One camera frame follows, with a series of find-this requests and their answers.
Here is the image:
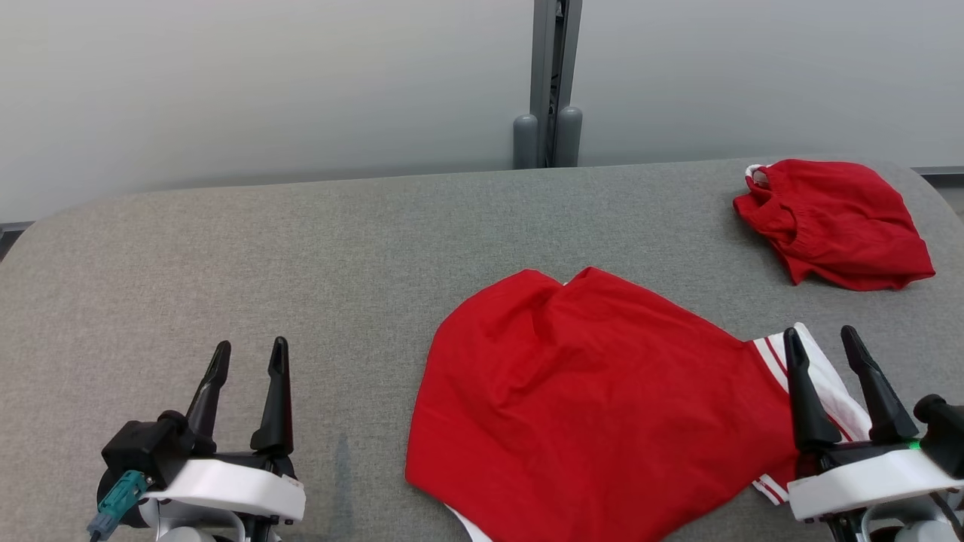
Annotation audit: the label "grey metal partition post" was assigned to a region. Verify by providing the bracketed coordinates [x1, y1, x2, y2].
[527, 0, 584, 168]

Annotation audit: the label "grey cylindrical post foot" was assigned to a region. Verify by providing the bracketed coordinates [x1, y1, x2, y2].
[556, 105, 584, 168]
[513, 113, 540, 169]

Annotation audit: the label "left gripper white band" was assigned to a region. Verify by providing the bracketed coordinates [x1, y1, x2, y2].
[143, 336, 307, 542]

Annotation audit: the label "red basketball jersey white sleeves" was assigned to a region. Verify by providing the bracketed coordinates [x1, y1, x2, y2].
[405, 266, 874, 542]

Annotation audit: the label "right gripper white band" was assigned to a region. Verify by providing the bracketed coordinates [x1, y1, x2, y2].
[783, 325, 964, 522]

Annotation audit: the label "red shorts white trim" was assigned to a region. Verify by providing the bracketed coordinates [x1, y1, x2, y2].
[733, 158, 936, 292]

